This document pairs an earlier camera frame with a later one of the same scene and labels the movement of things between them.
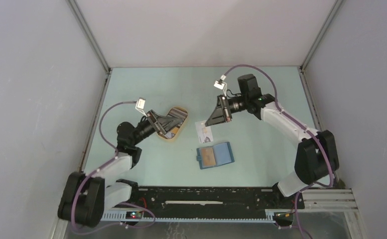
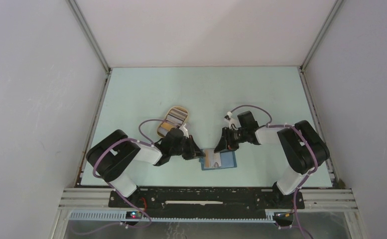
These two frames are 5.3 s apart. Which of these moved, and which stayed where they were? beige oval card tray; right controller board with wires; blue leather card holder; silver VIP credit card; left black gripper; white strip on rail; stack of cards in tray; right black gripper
Moved: silver VIP credit card; blue leather card holder; left black gripper; right black gripper
Stayed: right controller board with wires; beige oval card tray; white strip on rail; stack of cards in tray
